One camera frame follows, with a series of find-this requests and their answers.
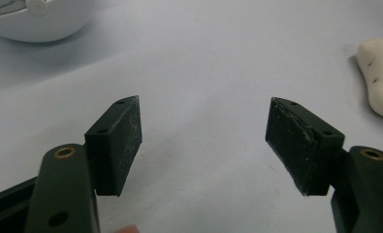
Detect cream white lumpy object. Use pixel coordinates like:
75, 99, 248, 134
356, 38, 383, 122

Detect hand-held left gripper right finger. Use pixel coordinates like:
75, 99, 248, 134
265, 96, 383, 233

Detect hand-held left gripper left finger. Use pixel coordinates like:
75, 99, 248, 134
23, 94, 144, 233

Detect white bowl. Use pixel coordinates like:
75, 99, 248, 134
0, 0, 98, 44

